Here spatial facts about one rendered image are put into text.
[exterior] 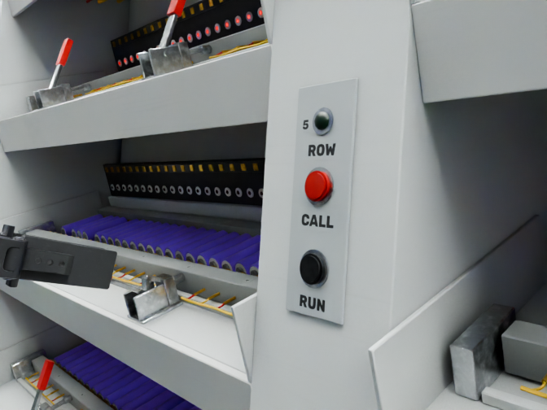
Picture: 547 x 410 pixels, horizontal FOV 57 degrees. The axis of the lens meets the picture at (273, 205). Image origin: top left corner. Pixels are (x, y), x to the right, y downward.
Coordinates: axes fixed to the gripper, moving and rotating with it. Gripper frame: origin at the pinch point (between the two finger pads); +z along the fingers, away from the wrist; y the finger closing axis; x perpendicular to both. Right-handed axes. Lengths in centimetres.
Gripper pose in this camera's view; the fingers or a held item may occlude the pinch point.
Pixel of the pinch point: (62, 262)
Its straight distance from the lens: 41.5
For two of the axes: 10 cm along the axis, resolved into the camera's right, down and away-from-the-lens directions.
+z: 7.1, 2.2, 6.7
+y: 6.7, 0.4, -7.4
